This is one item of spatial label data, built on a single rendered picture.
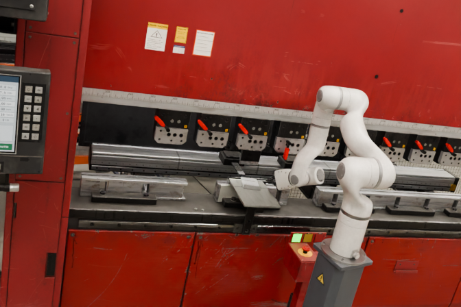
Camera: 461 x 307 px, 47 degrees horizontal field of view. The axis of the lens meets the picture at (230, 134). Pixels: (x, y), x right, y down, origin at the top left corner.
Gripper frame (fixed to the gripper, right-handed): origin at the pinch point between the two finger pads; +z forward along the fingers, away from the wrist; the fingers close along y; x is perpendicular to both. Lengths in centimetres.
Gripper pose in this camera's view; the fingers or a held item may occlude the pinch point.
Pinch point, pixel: (269, 180)
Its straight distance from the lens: 276.3
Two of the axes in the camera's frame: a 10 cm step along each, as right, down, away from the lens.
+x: -6.8, 1.1, -7.2
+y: -1.8, -9.8, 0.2
